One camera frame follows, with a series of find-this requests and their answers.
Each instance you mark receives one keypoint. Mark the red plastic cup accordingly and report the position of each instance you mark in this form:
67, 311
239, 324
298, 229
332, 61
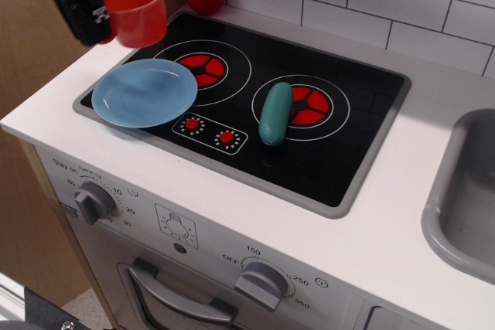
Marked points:
137, 23

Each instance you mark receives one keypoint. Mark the light blue plastic plate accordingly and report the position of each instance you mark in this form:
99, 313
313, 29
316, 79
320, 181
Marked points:
144, 93

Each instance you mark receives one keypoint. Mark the red left stove button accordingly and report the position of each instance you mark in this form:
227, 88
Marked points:
191, 124

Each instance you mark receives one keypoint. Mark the red stove button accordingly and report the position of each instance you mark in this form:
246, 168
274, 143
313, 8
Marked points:
226, 138
191, 124

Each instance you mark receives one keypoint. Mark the red right stove button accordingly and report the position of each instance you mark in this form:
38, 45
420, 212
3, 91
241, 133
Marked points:
226, 138

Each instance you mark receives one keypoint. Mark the grey timer knob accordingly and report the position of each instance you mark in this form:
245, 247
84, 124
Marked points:
93, 202

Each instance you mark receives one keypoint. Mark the teal toy cucumber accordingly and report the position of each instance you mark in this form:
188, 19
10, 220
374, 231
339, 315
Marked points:
275, 114

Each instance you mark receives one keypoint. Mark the black toy stovetop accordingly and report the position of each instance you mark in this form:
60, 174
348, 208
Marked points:
342, 111

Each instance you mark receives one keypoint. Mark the black equipment base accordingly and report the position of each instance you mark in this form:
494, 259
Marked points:
29, 311

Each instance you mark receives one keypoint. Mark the grey temperature knob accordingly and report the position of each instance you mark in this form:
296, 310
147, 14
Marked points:
262, 284

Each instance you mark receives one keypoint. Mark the grey toy sink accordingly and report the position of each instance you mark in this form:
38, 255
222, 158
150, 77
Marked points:
458, 218

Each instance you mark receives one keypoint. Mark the grey oven door handle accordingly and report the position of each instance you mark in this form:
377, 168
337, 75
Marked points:
217, 312

